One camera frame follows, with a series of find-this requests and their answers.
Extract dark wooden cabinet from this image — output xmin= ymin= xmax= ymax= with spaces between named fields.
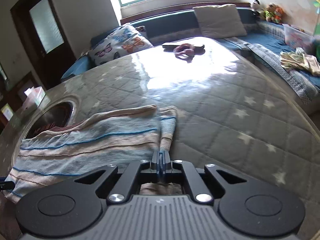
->
xmin=0 ymin=71 xmax=38 ymax=128

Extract plain grey pillow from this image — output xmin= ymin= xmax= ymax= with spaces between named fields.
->
xmin=193 ymin=4 xmax=248 ymax=38

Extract black and white cow plush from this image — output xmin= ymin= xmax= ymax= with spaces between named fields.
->
xmin=251 ymin=0 xmax=262 ymax=14

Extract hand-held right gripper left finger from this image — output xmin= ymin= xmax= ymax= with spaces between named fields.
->
xmin=74 ymin=151 xmax=162 ymax=204

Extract round metal-rimmed table inset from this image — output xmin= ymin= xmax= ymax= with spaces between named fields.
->
xmin=24 ymin=99 xmax=77 ymax=140

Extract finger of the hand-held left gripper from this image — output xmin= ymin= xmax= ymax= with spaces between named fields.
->
xmin=0 ymin=176 xmax=15 ymax=192

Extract blue sofa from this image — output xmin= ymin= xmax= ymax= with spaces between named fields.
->
xmin=61 ymin=6 xmax=320 ymax=115

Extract butterfly print pillow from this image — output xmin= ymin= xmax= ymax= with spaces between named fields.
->
xmin=88 ymin=23 xmax=153 ymax=67

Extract pink fluffy hair band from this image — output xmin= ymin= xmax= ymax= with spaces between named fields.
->
xmin=174 ymin=44 xmax=195 ymax=58

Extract yellow green plush toy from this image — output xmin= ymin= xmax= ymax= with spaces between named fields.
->
xmin=264 ymin=4 xmax=275 ymax=22

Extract long black remote control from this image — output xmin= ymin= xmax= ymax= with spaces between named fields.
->
xmin=162 ymin=43 xmax=205 ymax=54

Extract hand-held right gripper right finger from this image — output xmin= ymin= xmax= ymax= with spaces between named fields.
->
xmin=161 ymin=151 xmax=248 ymax=203

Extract tissue box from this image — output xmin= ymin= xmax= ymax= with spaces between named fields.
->
xmin=24 ymin=86 xmax=46 ymax=105

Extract pale yellow clothes pile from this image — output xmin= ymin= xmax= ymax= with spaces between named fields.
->
xmin=279 ymin=47 xmax=320 ymax=77

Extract clear plastic storage box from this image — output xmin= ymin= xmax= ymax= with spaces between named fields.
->
xmin=282 ymin=24 xmax=316 ymax=52

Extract striped blue and beige garment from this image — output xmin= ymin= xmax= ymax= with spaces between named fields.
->
xmin=4 ymin=105 xmax=181 ymax=204

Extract dark wooden glass door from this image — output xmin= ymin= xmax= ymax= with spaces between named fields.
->
xmin=10 ymin=0 xmax=75 ymax=90

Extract orange plush toy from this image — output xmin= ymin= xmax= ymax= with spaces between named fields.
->
xmin=272 ymin=5 xmax=284 ymax=23

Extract grey quilted star table cover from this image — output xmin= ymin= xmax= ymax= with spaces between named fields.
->
xmin=0 ymin=36 xmax=318 ymax=240

